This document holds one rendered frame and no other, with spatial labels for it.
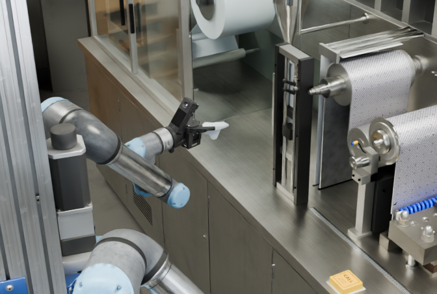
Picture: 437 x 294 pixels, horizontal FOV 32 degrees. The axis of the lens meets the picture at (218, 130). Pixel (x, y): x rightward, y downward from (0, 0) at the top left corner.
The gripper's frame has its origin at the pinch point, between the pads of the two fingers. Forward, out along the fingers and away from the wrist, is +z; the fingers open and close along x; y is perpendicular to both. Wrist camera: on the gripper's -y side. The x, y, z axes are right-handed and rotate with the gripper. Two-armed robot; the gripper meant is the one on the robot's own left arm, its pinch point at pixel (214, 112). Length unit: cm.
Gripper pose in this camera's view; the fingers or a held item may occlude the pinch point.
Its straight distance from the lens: 254.5
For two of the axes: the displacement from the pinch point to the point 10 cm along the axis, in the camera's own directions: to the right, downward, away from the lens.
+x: 6.8, 4.5, -5.9
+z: 7.3, -3.3, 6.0
